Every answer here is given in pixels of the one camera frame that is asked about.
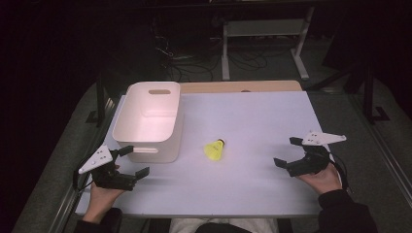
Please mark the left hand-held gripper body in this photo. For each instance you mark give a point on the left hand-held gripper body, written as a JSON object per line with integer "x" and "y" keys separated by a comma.
{"x": 107, "y": 179}

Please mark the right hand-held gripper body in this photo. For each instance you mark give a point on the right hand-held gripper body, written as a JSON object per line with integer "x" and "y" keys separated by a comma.
{"x": 311, "y": 163}

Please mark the white plastic storage bin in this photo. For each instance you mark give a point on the white plastic storage bin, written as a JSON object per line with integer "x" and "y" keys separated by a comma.
{"x": 147, "y": 129}

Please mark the yellow shuttlecock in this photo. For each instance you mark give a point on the yellow shuttlecock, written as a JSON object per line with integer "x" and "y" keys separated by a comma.
{"x": 214, "y": 150}

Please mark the person's right hand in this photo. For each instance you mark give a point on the person's right hand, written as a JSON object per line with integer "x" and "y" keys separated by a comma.
{"x": 325, "y": 181}

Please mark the person's left hand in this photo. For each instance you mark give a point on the person's left hand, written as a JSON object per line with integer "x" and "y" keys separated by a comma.
{"x": 100, "y": 202}

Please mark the white board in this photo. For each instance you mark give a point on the white board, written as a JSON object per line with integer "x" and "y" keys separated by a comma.
{"x": 246, "y": 123}

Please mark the black metal stand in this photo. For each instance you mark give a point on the black metal stand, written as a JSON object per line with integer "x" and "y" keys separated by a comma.
{"x": 369, "y": 97}
{"x": 100, "y": 103}

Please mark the person's light trousers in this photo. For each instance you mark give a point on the person's light trousers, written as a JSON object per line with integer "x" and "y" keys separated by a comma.
{"x": 226, "y": 222}

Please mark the white metal desk frame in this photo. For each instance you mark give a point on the white metal desk frame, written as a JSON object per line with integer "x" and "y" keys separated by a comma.
{"x": 264, "y": 27}

